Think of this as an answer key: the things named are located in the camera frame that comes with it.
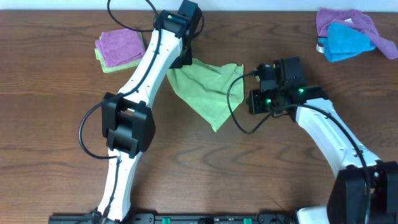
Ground light green microfiber cloth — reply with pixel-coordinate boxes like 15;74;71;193
167;58;244;131

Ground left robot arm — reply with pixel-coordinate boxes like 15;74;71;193
88;1;203;223

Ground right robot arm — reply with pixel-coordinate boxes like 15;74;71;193
248;57;397;223

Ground crumpled blue cloth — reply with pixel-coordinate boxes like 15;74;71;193
317;23;376;62

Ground folded purple cloth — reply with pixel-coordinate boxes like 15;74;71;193
95;28;146;68

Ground crumpled purple cloth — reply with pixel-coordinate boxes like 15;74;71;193
316;7;397;60

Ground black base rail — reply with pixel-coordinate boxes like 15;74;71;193
48;213;298;224

